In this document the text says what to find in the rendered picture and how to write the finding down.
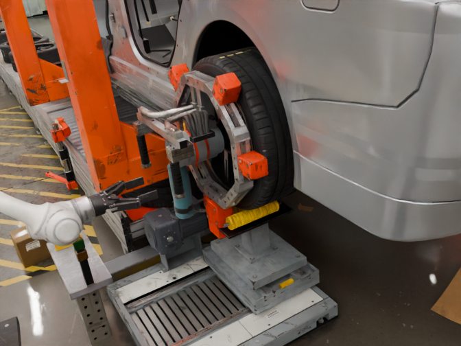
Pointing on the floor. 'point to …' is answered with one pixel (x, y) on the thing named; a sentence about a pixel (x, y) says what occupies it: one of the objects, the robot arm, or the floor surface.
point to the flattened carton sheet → (451, 301)
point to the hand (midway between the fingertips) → (146, 187)
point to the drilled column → (93, 316)
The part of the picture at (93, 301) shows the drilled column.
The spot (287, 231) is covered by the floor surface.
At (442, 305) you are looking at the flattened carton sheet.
